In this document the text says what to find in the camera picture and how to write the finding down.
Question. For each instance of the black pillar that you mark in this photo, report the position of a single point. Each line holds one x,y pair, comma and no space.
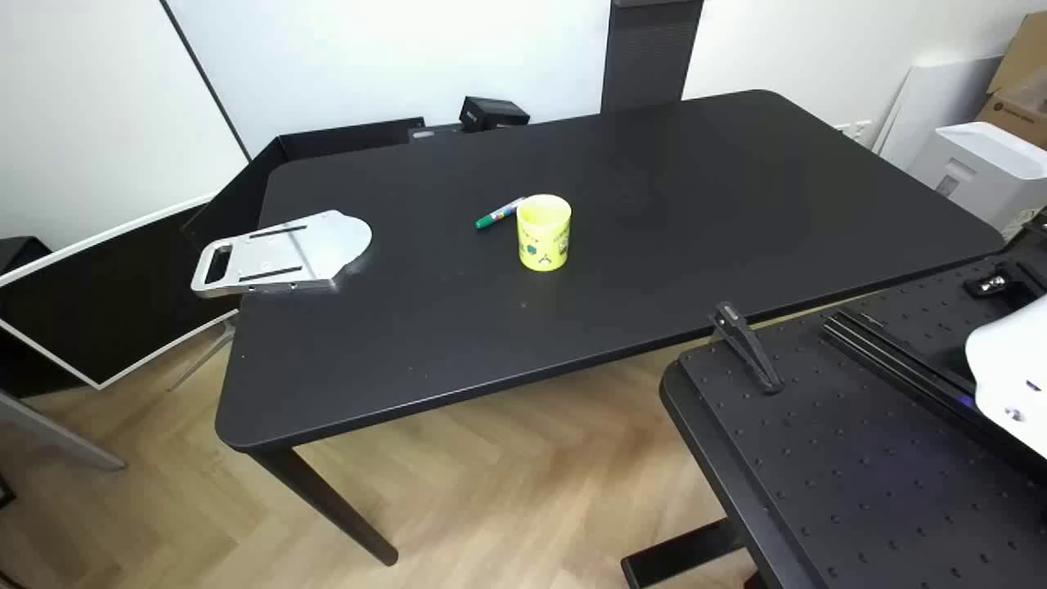
644,49

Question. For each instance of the large white whiteboard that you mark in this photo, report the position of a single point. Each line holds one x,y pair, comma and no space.
395,54

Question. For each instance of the green marker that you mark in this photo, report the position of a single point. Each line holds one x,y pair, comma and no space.
495,215

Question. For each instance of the black aluminium rail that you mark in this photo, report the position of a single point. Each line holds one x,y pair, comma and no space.
903,364

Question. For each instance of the brown cardboard box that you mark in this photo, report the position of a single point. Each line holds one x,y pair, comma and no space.
1021,83

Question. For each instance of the black table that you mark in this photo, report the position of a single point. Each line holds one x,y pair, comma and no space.
654,239

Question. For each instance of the yellow mug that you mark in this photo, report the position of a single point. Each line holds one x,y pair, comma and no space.
544,232

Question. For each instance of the grey metal bar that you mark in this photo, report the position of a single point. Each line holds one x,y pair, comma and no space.
53,431

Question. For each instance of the black panel white frame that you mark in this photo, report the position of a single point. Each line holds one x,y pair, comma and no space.
99,312

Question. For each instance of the black perforated board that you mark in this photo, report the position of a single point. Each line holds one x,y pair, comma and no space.
862,479

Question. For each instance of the white leaning board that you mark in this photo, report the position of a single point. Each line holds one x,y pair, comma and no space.
927,102

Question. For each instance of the black clamp lever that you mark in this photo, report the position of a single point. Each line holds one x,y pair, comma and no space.
748,343

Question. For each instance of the small black box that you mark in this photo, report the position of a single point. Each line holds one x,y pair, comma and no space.
492,112

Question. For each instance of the white plastic tray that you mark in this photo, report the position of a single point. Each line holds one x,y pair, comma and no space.
287,253

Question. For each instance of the white appliance box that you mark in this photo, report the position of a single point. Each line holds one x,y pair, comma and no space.
985,167

